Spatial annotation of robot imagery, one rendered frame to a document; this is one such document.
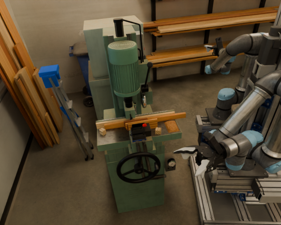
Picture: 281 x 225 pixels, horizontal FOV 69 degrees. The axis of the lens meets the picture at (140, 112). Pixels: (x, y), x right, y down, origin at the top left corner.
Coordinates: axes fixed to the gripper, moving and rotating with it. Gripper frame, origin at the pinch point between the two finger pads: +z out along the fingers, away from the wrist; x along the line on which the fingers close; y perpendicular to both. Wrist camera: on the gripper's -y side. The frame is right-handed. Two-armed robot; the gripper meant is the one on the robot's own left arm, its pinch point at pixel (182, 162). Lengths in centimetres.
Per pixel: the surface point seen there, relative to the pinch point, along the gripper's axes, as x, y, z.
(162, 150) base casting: 56, 42, -17
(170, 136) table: 53, 29, -23
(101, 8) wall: 297, -55, -45
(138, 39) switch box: 90, -33, -21
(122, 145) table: 61, 29, 10
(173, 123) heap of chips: 58, 23, -29
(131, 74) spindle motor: 60, -19, -3
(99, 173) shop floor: 128, 107, 29
